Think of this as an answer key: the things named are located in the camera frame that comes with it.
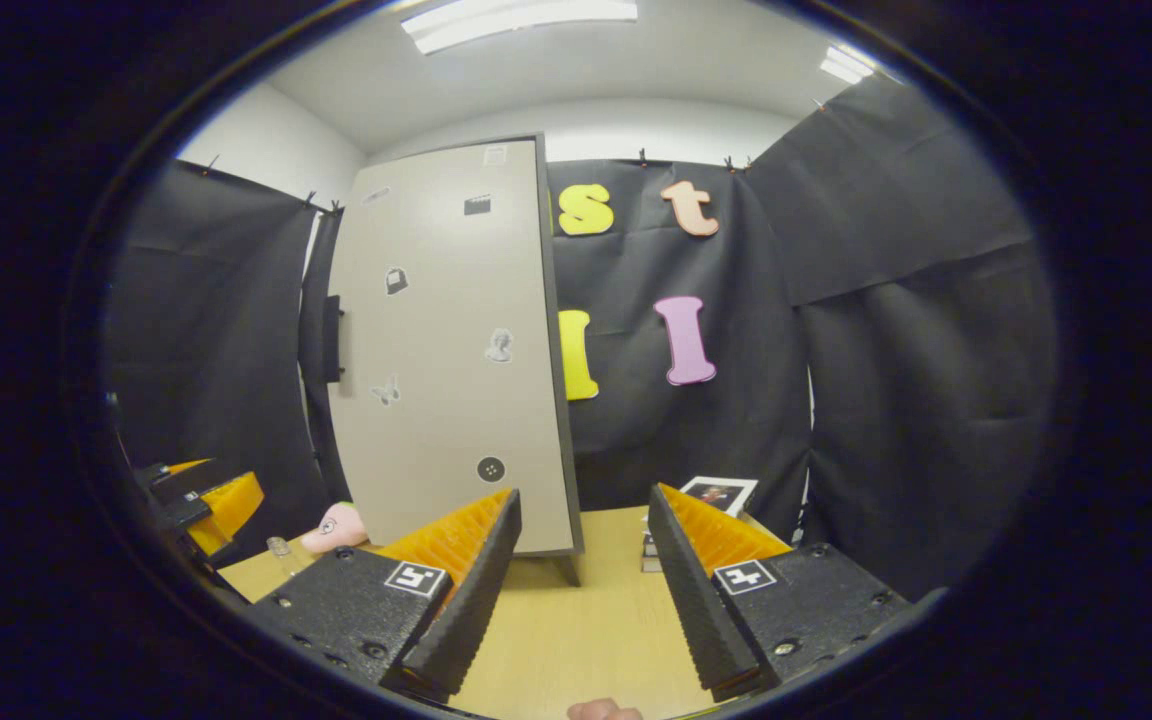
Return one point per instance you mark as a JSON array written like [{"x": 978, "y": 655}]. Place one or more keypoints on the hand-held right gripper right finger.
[{"x": 701, "y": 610}]

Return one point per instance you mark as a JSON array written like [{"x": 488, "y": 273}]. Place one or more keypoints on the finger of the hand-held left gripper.
[
  {"x": 191, "y": 512},
  {"x": 166, "y": 475}
]

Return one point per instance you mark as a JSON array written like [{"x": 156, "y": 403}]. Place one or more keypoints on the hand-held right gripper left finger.
[{"x": 466, "y": 610}]

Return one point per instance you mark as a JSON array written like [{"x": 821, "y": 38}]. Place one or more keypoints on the clear bottle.
[{"x": 282, "y": 555}]

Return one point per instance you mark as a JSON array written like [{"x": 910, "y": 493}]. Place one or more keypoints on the grey cabinet door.
[{"x": 446, "y": 400}]

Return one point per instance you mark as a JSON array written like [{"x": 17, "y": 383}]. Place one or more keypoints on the dark book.
[{"x": 650, "y": 555}]

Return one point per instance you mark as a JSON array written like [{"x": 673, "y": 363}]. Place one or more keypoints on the white photo cover book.
[{"x": 721, "y": 493}]

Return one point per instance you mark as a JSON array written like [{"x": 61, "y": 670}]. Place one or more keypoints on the pink plush toy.
[{"x": 336, "y": 528}]

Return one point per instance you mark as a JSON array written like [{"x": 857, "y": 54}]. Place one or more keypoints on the black backdrop cloth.
[{"x": 886, "y": 350}]

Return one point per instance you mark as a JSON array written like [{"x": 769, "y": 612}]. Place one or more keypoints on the small ceiling light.
[{"x": 846, "y": 65}]

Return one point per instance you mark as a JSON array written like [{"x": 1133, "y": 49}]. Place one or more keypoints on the long ceiling light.
[{"x": 516, "y": 18}]

